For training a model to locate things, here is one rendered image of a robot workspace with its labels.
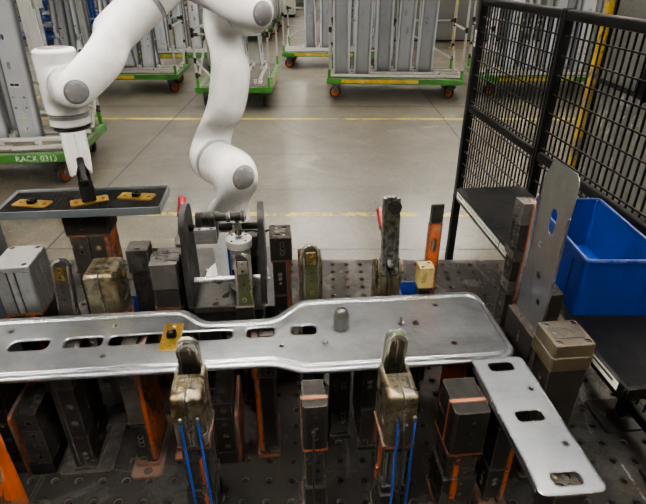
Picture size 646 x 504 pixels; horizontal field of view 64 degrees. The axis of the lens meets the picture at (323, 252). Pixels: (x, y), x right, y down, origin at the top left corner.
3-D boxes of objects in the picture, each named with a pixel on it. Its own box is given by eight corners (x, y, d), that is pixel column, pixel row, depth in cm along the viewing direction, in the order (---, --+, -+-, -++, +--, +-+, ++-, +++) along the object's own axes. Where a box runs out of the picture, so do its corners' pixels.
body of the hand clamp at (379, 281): (369, 388, 133) (376, 270, 116) (365, 370, 139) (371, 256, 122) (392, 386, 133) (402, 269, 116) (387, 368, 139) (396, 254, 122)
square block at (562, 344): (518, 481, 109) (556, 347, 91) (503, 450, 116) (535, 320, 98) (554, 478, 109) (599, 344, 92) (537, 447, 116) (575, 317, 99)
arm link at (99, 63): (185, 20, 108) (80, 122, 104) (155, 15, 119) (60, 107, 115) (155, -19, 102) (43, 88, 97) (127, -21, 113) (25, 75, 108)
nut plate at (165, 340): (178, 350, 100) (177, 345, 99) (158, 351, 99) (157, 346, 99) (184, 323, 107) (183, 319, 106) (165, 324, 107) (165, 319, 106)
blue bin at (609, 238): (571, 316, 104) (587, 260, 98) (521, 244, 131) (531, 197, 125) (653, 316, 104) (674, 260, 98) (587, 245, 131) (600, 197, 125)
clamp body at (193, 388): (181, 542, 97) (152, 408, 80) (190, 485, 108) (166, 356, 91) (231, 537, 98) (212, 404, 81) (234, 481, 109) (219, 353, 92)
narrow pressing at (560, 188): (537, 337, 103) (579, 176, 87) (513, 304, 113) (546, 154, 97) (540, 337, 103) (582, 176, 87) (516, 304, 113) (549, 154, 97)
